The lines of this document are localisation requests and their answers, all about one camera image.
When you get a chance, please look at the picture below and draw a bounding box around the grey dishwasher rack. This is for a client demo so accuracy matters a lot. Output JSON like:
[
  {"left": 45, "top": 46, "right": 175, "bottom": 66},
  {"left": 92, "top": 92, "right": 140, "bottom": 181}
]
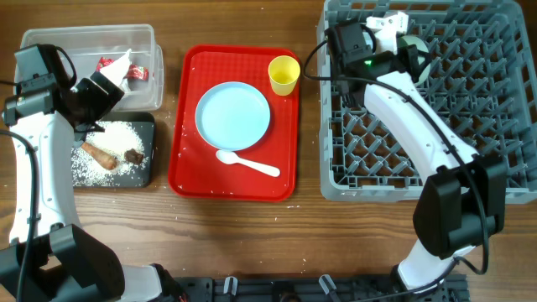
[{"left": 316, "top": 0, "right": 536, "bottom": 204}]

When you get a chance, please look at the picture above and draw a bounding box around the black food waste tray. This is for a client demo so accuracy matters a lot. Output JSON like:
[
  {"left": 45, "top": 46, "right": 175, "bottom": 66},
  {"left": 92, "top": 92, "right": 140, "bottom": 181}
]
[{"left": 71, "top": 112, "right": 156, "bottom": 188}]

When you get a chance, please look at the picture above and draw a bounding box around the red wrapper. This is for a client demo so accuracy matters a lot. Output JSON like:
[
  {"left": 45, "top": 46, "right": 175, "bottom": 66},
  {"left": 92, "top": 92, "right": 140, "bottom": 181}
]
[
  {"left": 96, "top": 57, "right": 114, "bottom": 71},
  {"left": 125, "top": 65, "right": 149, "bottom": 81}
]

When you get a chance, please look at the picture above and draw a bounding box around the clear plastic waste bin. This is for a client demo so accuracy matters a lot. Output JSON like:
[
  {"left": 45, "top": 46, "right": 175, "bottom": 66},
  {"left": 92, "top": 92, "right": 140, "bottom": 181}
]
[{"left": 20, "top": 24, "right": 164, "bottom": 112}]

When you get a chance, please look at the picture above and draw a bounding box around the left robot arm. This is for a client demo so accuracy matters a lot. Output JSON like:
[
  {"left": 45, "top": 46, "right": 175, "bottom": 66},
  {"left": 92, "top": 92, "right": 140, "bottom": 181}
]
[{"left": 1, "top": 44, "right": 167, "bottom": 301}]

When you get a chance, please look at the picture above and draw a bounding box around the left black cable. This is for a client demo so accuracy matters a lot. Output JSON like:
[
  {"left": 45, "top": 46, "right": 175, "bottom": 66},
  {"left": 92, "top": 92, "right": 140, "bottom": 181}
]
[{"left": 0, "top": 44, "right": 79, "bottom": 302}]

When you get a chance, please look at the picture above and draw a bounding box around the red serving tray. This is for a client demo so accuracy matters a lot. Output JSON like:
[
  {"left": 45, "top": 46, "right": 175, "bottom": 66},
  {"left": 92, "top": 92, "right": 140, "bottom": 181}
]
[{"left": 168, "top": 44, "right": 300, "bottom": 202}]

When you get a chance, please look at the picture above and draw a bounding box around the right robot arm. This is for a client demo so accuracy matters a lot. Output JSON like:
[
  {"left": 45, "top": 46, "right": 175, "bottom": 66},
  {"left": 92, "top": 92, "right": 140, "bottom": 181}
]
[{"left": 324, "top": 19, "right": 507, "bottom": 294}]

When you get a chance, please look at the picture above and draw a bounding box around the white rice pile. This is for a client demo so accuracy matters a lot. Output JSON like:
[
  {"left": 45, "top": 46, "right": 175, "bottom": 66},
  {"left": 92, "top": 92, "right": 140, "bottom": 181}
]
[{"left": 71, "top": 122, "right": 148, "bottom": 187}]

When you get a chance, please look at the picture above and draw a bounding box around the brown carrot piece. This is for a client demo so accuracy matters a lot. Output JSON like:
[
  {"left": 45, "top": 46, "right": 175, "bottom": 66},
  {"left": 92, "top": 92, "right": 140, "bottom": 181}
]
[{"left": 81, "top": 142, "right": 117, "bottom": 170}]

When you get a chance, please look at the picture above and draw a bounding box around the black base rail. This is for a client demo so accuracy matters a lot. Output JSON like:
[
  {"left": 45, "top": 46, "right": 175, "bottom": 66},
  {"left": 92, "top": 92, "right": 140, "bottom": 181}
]
[{"left": 175, "top": 274, "right": 471, "bottom": 302}]

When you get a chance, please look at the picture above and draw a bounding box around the dark brown food lump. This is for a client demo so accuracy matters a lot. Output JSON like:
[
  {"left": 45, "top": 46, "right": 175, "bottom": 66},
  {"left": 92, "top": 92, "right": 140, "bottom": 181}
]
[{"left": 123, "top": 148, "right": 144, "bottom": 165}]

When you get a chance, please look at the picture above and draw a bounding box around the white plastic spoon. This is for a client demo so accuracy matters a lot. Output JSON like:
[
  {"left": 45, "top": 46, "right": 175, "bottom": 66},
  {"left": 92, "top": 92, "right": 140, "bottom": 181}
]
[{"left": 216, "top": 150, "right": 280, "bottom": 177}]

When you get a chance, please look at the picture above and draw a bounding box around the light blue plate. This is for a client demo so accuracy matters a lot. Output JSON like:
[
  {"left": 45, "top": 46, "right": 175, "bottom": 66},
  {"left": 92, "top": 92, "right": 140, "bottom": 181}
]
[{"left": 195, "top": 81, "right": 271, "bottom": 151}]

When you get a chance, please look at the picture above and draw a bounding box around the yellow plastic cup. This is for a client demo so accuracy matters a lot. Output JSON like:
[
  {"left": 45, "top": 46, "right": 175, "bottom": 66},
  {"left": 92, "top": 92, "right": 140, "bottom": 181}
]
[{"left": 268, "top": 55, "right": 301, "bottom": 96}]

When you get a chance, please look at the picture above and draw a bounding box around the light blue bowl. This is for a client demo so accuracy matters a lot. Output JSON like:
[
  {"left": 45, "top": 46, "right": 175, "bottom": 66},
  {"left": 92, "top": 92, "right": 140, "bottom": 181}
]
[{"left": 397, "top": 35, "right": 431, "bottom": 86}]

